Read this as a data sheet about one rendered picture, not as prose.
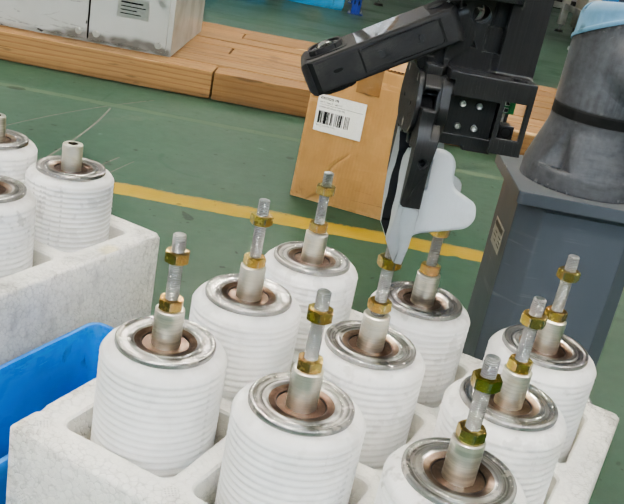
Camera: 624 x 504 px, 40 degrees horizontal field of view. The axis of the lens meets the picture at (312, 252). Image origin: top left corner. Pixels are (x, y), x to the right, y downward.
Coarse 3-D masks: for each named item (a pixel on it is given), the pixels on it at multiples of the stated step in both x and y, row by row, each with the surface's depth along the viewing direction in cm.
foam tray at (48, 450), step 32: (32, 416) 66; (64, 416) 66; (224, 416) 71; (416, 416) 76; (608, 416) 82; (32, 448) 64; (64, 448) 63; (96, 448) 64; (576, 448) 76; (608, 448) 81; (32, 480) 65; (64, 480) 63; (96, 480) 61; (128, 480) 61; (160, 480) 62; (192, 480) 62; (576, 480) 71
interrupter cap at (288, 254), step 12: (276, 252) 84; (288, 252) 85; (300, 252) 86; (336, 252) 87; (288, 264) 82; (300, 264) 83; (324, 264) 85; (336, 264) 84; (348, 264) 85; (324, 276) 82
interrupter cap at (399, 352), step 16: (352, 320) 74; (336, 336) 71; (352, 336) 72; (400, 336) 73; (336, 352) 68; (352, 352) 68; (368, 352) 70; (384, 352) 70; (400, 352) 70; (368, 368) 67; (384, 368) 67; (400, 368) 68
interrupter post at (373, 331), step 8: (368, 312) 70; (368, 320) 69; (376, 320) 69; (384, 320) 69; (360, 328) 70; (368, 328) 69; (376, 328) 69; (384, 328) 69; (360, 336) 70; (368, 336) 69; (376, 336) 69; (384, 336) 70; (360, 344) 70; (368, 344) 70; (376, 344) 70; (376, 352) 70
